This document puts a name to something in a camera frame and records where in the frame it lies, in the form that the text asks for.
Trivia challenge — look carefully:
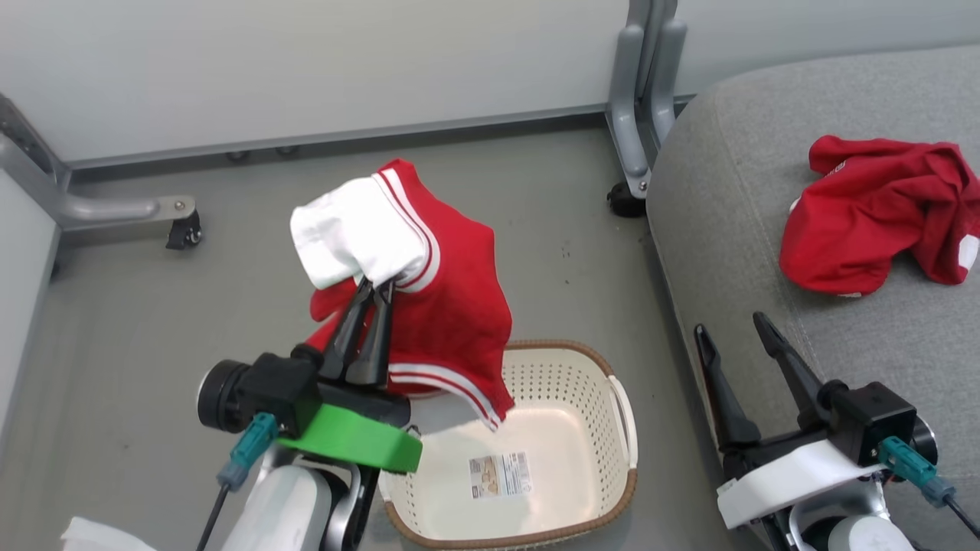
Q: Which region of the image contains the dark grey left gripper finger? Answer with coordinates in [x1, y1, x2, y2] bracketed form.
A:
[317, 279, 374, 383]
[346, 281, 396, 388]

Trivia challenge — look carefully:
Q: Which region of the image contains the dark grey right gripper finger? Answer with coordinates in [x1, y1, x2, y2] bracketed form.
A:
[752, 311, 829, 431]
[694, 324, 763, 452]

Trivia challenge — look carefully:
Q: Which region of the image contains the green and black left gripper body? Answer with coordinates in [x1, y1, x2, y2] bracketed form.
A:
[197, 344, 424, 474]

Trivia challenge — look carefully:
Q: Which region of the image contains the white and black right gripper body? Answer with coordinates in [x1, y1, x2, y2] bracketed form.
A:
[717, 380, 939, 530]

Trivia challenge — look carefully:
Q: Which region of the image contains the red and white striped garment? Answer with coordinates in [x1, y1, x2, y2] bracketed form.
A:
[289, 158, 516, 432]

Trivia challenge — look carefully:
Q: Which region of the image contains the plain red t-shirt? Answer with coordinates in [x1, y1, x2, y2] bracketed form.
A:
[779, 135, 980, 298]

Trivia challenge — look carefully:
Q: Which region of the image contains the grey fabric sofa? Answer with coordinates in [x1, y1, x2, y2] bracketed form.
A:
[645, 44, 980, 551]

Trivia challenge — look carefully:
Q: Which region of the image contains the paper label sticker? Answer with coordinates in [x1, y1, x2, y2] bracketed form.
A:
[468, 451, 532, 501]

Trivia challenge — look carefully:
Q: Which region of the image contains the cream perforated laundry basket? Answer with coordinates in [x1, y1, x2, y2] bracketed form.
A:
[377, 340, 639, 551]

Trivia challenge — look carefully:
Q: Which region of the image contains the black round caster wheel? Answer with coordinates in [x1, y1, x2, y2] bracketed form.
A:
[606, 181, 648, 220]

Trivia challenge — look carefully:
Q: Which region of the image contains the grey partition foot, long horizontal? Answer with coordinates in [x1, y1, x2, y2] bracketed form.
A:
[0, 93, 197, 247]

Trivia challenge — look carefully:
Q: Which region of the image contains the white crumpled cloth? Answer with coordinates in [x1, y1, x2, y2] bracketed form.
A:
[60, 516, 159, 551]

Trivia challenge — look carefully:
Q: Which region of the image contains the left arm cable, teal plug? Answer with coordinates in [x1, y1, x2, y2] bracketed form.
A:
[195, 412, 281, 551]

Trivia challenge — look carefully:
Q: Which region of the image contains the arm cable, teal plug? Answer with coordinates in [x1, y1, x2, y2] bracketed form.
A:
[878, 435, 980, 539]
[195, 412, 281, 551]

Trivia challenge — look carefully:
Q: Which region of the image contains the right arm cable, teal plug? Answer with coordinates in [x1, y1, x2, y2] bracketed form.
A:
[878, 435, 980, 539]

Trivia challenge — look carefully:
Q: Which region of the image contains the black caster wheel with bracket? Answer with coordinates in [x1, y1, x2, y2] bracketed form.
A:
[165, 210, 204, 252]

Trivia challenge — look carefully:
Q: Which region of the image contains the grey partition base rail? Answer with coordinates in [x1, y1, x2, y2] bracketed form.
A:
[64, 102, 615, 183]

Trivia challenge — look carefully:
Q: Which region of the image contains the grey partition foot, double post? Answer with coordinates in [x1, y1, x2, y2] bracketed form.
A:
[604, 0, 688, 201]

